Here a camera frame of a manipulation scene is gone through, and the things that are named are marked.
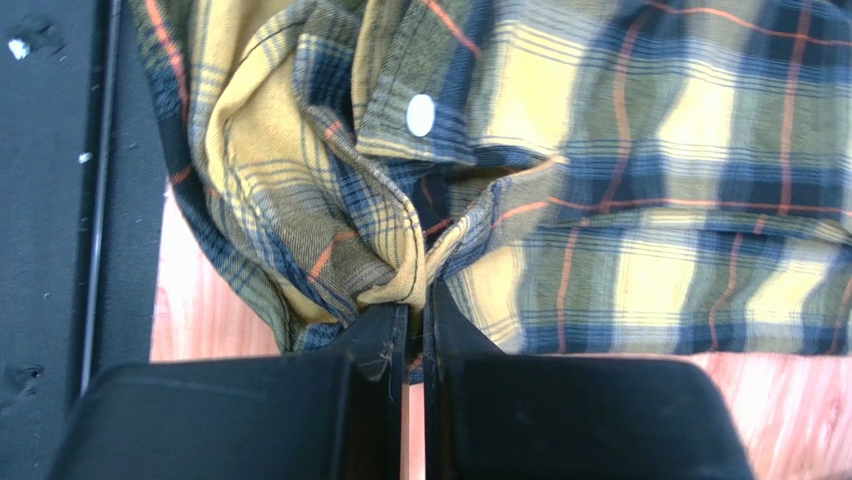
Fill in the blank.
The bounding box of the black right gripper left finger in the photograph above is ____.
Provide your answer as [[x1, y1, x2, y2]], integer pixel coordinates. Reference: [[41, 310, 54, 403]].
[[49, 304, 407, 479]]

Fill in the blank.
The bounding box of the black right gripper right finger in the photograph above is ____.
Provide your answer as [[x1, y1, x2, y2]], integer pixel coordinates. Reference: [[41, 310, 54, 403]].
[[423, 283, 753, 479]]

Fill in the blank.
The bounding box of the yellow black plaid shirt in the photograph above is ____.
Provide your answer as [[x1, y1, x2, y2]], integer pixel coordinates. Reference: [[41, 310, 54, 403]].
[[129, 1, 851, 355]]

